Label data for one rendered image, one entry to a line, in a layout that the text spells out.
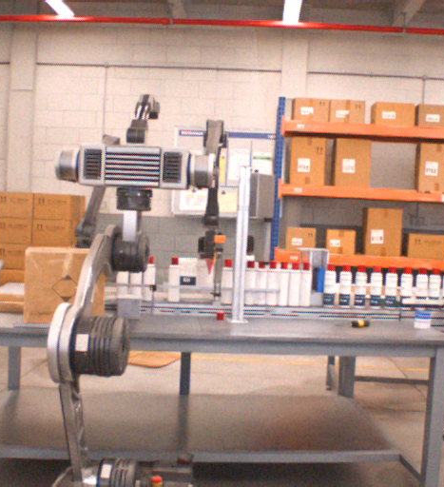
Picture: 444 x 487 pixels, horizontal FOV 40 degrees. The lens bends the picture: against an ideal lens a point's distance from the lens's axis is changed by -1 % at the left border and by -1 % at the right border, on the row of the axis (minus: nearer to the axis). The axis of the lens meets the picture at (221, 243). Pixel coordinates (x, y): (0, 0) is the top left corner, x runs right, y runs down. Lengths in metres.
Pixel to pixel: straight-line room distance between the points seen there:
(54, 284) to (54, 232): 3.73
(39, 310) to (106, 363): 0.65
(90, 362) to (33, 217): 4.40
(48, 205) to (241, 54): 2.93
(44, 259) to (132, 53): 5.46
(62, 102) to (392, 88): 3.87
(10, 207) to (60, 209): 0.47
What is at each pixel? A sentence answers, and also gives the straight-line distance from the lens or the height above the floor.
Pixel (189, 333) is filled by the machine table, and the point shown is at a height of 0.83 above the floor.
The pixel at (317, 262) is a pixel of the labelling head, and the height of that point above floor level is 1.08.
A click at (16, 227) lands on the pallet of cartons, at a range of 6.24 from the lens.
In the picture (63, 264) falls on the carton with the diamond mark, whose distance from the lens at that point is 2.42.
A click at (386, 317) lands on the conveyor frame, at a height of 0.85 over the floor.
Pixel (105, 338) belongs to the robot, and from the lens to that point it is 1.85.
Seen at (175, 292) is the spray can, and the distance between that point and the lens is 2.84.
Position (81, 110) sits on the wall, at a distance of 7.68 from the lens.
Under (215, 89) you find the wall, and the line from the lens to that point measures 7.45.
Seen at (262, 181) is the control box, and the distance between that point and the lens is 2.72.
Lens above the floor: 1.31
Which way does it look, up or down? 3 degrees down
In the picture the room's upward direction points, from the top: 3 degrees clockwise
